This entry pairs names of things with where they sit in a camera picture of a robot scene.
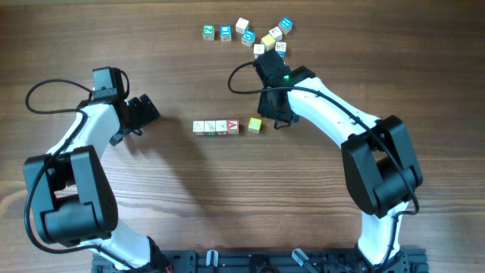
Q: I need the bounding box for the green Z letter block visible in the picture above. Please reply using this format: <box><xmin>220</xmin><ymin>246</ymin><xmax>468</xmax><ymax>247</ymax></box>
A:
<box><xmin>202</xmin><ymin>24</ymin><xmax>215</xmax><ymax>41</ymax></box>

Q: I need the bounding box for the white block blue bottom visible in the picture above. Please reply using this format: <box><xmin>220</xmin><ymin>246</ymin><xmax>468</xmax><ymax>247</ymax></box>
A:
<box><xmin>274</xmin><ymin>42</ymin><xmax>286</xmax><ymax>58</ymax></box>

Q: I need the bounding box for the white block blue side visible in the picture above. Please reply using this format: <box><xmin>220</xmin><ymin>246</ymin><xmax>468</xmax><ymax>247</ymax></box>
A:
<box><xmin>268</xmin><ymin>27</ymin><xmax>283</xmax><ymax>42</ymax></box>

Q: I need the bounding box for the yellow block in cluster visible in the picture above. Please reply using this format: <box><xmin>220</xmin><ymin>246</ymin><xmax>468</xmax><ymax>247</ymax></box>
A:
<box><xmin>261</xmin><ymin>34</ymin><xmax>276</xmax><ymax>52</ymax></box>

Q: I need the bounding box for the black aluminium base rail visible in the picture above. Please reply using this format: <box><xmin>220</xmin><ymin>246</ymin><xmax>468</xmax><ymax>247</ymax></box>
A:
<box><xmin>91</xmin><ymin>247</ymin><xmax>430</xmax><ymax>273</ymax></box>

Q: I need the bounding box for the lone yellow block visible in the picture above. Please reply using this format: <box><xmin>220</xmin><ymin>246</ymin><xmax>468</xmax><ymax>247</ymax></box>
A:
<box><xmin>248</xmin><ymin>118</ymin><xmax>262</xmax><ymax>133</ymax></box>

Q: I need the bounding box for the blue L letter block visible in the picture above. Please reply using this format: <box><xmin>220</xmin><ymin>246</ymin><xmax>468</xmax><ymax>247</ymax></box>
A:
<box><xmin>220</xmin><ymin>25</ymin><xmax>232</xmax><ymax>42</ymax></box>

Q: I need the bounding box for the white picture block top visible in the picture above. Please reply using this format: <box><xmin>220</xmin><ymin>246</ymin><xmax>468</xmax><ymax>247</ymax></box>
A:
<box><xmin>235</xmin><ymin>17</ymin><xmax>249</xmax><ymax>34</ymax></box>

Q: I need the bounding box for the white block green side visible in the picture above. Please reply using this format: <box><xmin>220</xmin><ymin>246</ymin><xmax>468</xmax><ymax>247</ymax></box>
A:
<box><xmin>204</xmin><ymin>121</ymin><xmax>217</xmax><ymax>136</ymax></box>

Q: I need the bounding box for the blue block far right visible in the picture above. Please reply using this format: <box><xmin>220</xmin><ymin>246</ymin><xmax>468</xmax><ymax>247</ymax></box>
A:
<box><xmin>278</xmin><ymin>17</ymin><xmax>293</xmax><ymax>35</ymax></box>

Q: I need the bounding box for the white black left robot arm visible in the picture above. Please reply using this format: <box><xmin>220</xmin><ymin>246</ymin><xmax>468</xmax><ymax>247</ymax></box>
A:
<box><xmin>23</xmin><ymin>67</ymin><xmax>173</xmax><ymax>272</ymax></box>

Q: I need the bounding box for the black right camera cable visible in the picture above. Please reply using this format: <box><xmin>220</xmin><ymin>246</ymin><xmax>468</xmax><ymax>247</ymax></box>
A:
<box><xmin>227</xmin><ymin>61</ymin><xmax>421</xmax><ymax>266</ymax></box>

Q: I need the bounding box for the small white centre block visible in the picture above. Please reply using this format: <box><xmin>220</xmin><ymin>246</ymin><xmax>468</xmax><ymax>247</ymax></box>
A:
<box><xmin>253</xmin><ymin>44</ymin><xmax>265</xmax><ymax>58</ymax></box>

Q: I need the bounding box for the white block red V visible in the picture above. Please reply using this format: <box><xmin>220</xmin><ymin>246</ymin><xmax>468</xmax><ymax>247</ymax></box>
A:
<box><xmin>216</xmin><ymin>120</ymin><xmax>228</xmax><ymax>136</ymax></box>

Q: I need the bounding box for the blue D letter block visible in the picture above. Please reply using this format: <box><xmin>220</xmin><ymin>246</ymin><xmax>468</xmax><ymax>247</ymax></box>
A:
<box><xmin>242</xmin><ymin>30</ymin><xmax>255</xmax><ymax>48</ymax></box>

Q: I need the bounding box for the white block red side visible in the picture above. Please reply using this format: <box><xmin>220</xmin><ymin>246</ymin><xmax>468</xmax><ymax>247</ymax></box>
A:
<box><xmin>192</xmin><ymin>121</ymin><xmax>205</xmax><ymax>136</ymax></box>

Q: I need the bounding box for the red A letter block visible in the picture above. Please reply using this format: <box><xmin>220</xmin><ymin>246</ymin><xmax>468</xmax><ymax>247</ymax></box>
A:
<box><xmin>227</xmin><ymin>120</ymin><xmax>239</xmax><ymax>135</ymax></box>

